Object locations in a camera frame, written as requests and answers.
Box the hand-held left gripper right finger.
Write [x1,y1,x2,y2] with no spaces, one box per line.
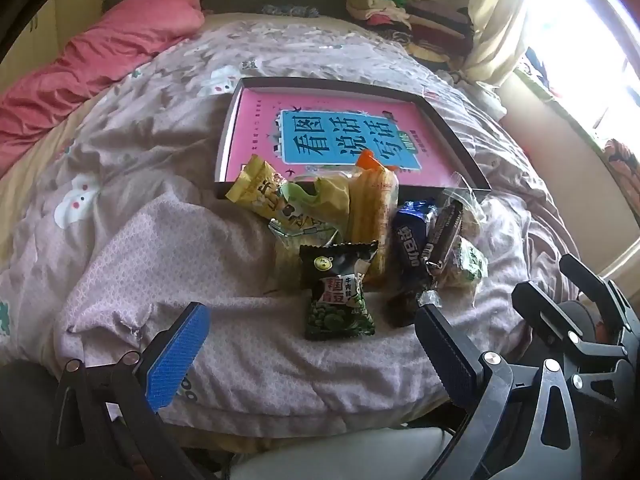
[414,302,591,480]

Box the stack of folded clothes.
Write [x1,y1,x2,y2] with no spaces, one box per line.
[346,0,476,68]

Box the light green snack packet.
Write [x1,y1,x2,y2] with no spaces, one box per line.
[277,172,351,241]

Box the colourful hanging cloth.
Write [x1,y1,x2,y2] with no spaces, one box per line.
[520,47,556,98]

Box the blue cookie packet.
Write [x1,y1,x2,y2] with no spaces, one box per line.
[390,200,441,286]

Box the lilac patterned duvet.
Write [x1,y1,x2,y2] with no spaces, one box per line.
[0,12,576,441]

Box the orange-ended biscuit stick packet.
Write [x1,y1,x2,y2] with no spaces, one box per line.
[347,149,401,281]

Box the yellow bed sheet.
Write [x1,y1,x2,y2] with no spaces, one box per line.
[0,100,106,186]

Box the dark patterned cloth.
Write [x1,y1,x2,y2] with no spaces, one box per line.
[260,4,321,17]

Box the cream wardrobe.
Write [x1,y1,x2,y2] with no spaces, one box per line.
[15,0,106,91]

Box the black green pea packet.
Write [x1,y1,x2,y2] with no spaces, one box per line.
[299,241,379,339]

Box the dark tray with pink base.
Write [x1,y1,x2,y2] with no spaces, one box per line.
[212,77,493,201]

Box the yellow snack packet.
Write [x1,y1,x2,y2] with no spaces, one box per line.
[225,156,296,221]

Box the bright window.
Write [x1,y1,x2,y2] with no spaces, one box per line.
[515,0,640,161]

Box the cream curtain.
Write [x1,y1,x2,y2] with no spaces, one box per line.
[462,0,546,83]

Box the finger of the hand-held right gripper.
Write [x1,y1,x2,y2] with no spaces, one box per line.
[511,280,628,361]
[559,254,640,333]

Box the brown chocolate bar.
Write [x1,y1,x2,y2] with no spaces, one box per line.
[422,200,466,276]

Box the green label pastry packet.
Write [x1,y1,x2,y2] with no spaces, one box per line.
[445,237,488,288]

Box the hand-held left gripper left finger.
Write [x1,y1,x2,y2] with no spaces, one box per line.
[50,302,212,480]

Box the pink pillow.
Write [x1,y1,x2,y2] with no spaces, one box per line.
[0,0,206,173]

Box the dark brown candy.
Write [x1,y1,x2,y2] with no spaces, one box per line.
[384,280,443,328]

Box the clear yellow jelly packet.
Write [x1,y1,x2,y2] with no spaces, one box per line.
[269,217,346,293]

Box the clear brown pastry packet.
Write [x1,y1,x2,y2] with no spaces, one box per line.
[440,170,493,241]

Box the orange patterned cloth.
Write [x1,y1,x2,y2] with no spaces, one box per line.
[604,139,640,203]

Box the white crumpled cloth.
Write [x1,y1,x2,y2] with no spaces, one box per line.
[450,67,506,116]

